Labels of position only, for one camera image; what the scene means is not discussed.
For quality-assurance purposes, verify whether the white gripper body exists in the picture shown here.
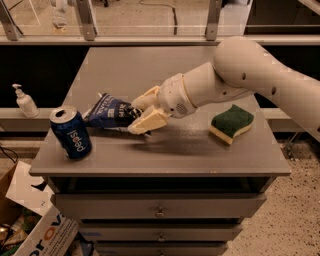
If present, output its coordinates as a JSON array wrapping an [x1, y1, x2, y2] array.
[[157, 73, 196, 119]]

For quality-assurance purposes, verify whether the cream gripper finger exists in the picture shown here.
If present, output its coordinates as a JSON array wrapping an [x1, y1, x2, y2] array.
[[128, 105, 169, 135], [131, 86, 160, 111]]

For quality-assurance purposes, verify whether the blue chip bag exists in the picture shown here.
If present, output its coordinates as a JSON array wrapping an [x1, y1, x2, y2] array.
[[83, 93, 142, 129]]

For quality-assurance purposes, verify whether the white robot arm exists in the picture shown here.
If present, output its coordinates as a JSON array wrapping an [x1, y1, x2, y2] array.
[[128, 36, 320, 141]]

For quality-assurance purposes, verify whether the blue pepsi can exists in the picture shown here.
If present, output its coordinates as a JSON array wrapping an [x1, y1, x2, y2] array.
[[50, 105, 92, 160]]

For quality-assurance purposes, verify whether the green yellow sponge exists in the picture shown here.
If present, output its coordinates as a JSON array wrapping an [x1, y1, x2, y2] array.
[[209, 105, 254, 145]]

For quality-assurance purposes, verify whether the grey drawer cabinet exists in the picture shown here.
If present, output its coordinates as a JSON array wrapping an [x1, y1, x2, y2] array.
[[28, 45, 292, 256]]

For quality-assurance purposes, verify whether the top drawer knob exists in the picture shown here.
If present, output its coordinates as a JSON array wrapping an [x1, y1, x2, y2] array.
[[155, 207, 165, 218]]

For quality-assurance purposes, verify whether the drawer knob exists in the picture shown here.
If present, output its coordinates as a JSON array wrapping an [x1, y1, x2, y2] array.
[[157, 235, 166, 242], [155, 207, 165, 218]]

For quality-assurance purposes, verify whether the middle drawer knob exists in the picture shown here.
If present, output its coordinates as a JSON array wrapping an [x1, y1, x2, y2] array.
[[157, 235, 166, 242]]

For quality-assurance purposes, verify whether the white pump bottle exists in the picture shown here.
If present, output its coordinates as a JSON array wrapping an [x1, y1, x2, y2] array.
[[12, 84, 39, 118]]

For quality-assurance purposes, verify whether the white cardboard box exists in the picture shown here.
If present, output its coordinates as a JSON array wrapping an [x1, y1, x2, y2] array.
[[5, 160, 80, 256]]

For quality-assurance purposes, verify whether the brown cardboard box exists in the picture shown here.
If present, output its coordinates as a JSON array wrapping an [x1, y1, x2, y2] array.
[[0, 165, 22, 225]]

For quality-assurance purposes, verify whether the black floor cable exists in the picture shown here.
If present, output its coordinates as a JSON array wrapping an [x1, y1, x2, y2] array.
[[138, 0, 178, 36]]

